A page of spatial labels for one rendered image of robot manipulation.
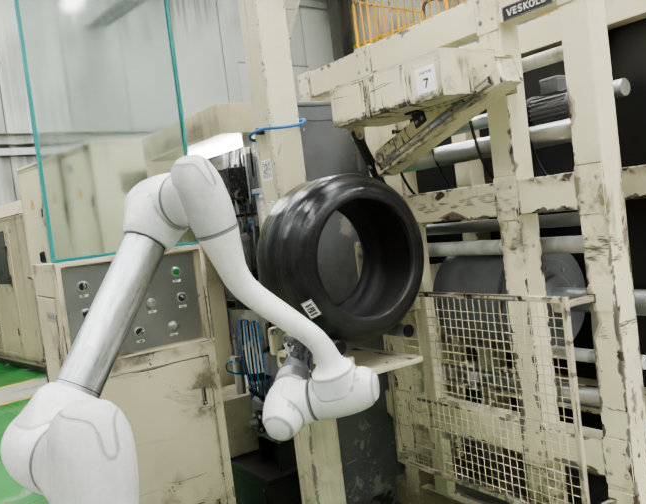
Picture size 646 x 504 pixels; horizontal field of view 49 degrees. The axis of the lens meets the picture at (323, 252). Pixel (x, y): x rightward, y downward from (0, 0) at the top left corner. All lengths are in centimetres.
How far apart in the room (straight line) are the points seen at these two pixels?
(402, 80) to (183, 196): 101
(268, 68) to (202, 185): 109
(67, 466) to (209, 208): 60
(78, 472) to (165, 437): 138
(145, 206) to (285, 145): 100
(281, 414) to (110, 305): 47
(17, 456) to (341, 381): 70
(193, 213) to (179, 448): 137
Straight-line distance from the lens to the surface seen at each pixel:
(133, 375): 267
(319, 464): 271
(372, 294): 260
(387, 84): 242
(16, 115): 1149
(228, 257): 162
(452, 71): 226
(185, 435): 278
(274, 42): 265
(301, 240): 215
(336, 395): 168
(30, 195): 663
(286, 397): 172
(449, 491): 307
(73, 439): 139
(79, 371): 161
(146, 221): 168
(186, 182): 158
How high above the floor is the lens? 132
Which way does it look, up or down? 3 degrees down
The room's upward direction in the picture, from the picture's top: 7 degrees counter-clockwise
